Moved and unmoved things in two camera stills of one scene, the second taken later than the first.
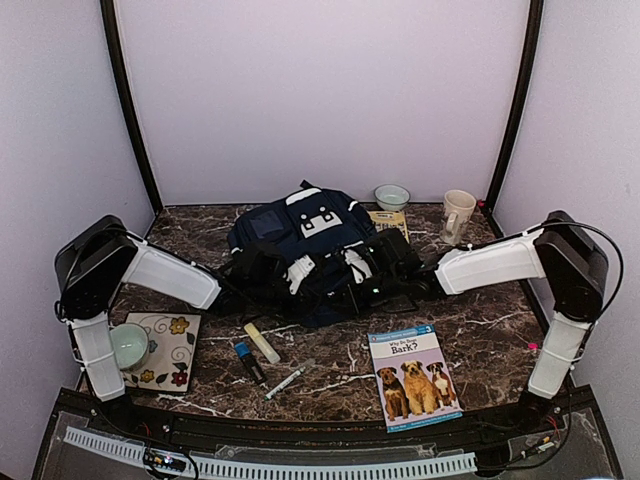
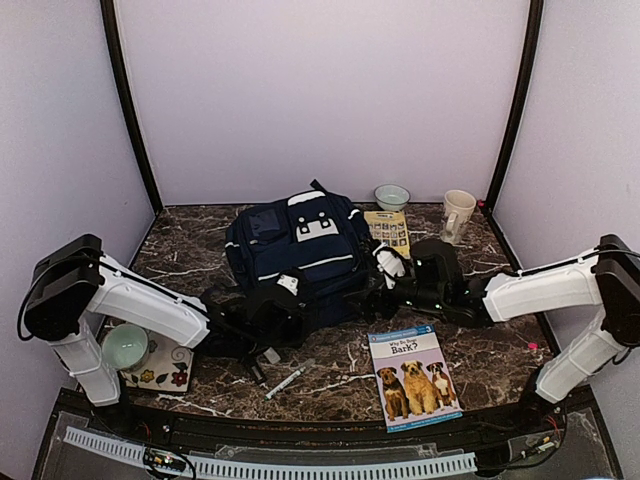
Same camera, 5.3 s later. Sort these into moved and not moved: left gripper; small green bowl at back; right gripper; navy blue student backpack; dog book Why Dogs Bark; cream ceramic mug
Moved: left gripper; right gripper
Not moved: dog book Why Dogs Bark; cream ceramic mug; small green bowl at back; navy blue student backpack
